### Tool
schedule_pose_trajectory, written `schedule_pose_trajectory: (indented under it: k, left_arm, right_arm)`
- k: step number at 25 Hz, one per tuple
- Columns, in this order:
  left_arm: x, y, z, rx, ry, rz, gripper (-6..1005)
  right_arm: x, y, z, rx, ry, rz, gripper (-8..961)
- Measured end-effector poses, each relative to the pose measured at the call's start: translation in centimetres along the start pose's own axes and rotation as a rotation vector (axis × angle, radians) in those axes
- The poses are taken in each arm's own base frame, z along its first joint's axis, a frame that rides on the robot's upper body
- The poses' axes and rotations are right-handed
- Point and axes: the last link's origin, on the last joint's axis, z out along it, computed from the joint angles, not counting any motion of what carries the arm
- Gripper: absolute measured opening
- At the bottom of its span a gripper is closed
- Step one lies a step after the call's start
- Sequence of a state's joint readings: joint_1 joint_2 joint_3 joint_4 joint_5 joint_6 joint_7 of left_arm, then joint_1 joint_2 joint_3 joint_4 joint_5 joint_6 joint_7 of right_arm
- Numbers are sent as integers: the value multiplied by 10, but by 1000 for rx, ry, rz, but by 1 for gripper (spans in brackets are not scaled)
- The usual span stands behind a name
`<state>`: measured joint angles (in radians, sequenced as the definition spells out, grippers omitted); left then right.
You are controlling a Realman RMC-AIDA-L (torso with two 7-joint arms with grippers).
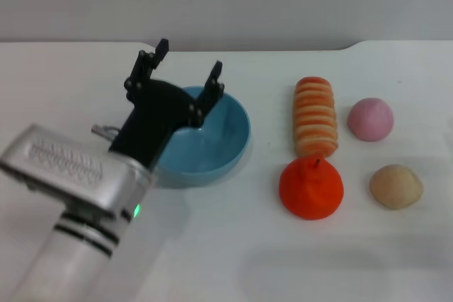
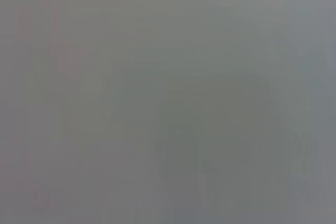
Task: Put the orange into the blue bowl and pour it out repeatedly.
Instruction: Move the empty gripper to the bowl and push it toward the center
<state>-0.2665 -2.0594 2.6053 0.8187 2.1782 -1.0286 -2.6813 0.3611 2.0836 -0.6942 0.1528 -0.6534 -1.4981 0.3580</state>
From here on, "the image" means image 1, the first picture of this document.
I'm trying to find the pink round bun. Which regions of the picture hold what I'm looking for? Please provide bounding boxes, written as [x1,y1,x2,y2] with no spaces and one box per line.
[346,97,395,142]

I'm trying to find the tan round bun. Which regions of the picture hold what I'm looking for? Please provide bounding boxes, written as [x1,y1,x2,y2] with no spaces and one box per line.
[369,163,424,211]

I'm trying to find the orange striped bread roll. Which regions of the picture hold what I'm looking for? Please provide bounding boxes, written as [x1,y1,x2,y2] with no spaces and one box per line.
[292,76,339,159]

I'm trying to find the left arm cable with plug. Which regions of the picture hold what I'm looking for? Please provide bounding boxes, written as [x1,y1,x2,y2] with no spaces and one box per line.
[91,124,120,139]

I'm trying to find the orange toy fruit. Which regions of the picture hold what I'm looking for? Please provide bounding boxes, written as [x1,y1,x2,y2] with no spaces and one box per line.
[278,156,345,221]

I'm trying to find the blue bowl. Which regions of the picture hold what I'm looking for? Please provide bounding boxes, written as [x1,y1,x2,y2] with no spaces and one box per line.
[151,85,252,188]

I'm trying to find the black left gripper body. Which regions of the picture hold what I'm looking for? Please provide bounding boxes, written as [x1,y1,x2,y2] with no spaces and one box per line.
[108,79,205,172]

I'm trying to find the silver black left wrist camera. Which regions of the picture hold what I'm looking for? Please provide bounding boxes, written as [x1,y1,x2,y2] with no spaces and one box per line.
[0,123,157,225]

